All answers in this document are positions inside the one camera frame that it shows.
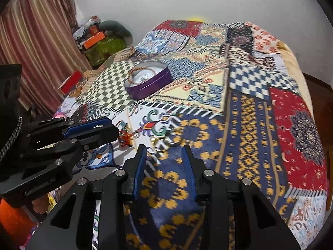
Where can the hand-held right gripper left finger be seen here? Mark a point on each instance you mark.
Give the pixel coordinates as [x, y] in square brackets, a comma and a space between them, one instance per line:
[139, 166]

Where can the red orange beaded ornament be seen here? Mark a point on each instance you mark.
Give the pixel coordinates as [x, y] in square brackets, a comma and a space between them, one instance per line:
[124, 136]

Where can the red box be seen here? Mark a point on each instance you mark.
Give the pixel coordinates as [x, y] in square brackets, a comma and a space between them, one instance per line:
[70, 80]

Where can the dark grey cushion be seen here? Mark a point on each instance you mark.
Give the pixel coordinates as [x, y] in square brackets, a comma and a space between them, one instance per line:
[117, 27]

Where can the patchwork printed blanket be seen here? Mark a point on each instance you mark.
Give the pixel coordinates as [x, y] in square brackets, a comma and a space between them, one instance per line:
[234, 122]

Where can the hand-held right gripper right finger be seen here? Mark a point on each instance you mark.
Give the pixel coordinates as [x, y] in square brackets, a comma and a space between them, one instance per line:
[187, 166]

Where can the purple round tin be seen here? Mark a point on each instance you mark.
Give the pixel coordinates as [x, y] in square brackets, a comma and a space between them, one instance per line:
[151, 82]

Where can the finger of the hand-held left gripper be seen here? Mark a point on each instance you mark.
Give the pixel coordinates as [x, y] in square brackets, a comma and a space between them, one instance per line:
[88, 127]
[102, 135]

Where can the pink small object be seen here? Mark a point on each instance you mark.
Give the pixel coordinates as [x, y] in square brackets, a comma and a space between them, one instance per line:
[59, 115]

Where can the twisted gold bangle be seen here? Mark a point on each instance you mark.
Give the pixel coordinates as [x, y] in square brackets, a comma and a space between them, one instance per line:
[141, 68]

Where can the striped pink curtain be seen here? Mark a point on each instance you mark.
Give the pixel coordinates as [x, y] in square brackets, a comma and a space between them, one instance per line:
[33, 39]

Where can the beige bed sheet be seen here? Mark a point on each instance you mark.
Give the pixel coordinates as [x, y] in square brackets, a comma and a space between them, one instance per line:
[294, 57]

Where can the orange box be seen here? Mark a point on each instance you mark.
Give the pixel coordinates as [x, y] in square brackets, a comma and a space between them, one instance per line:
[94, 39]

